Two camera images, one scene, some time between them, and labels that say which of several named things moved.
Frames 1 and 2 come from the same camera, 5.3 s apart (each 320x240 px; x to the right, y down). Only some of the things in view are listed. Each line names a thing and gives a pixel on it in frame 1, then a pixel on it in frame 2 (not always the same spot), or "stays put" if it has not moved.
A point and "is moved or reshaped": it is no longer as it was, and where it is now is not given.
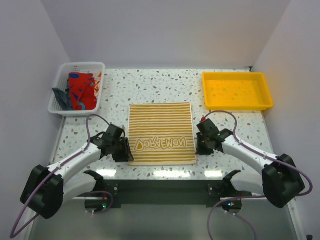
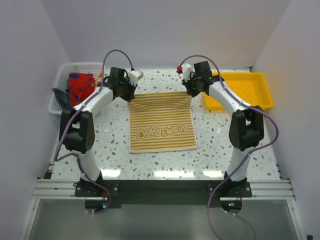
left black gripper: (126, 153) → (132, 88)
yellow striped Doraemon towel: (161, 134) is moved or reshaped
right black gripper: (200, 150) → (193, 93)
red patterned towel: (82, 96) stays put
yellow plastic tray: (236, 91) stays put
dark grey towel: (63, 98) stays put
